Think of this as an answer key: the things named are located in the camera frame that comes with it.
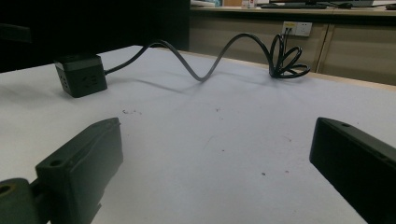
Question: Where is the black cube power strip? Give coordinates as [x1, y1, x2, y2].
[53, 53, 108, 99]

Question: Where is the beige counter cabinet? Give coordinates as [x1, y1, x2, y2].
[189, 6, 396, 87]

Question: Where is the white wall socket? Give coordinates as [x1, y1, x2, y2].
[281, 21, 313, 37]

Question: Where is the black power cable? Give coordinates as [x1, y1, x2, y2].
[104, 32, 311, 83]

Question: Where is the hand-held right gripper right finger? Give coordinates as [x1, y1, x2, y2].
[309, 117, 396, 224]

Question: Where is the black keyboard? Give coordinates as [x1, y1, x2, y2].
[260, 2, 329, 9]

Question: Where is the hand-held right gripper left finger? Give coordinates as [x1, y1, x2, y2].
[35, 117, 124, 224]

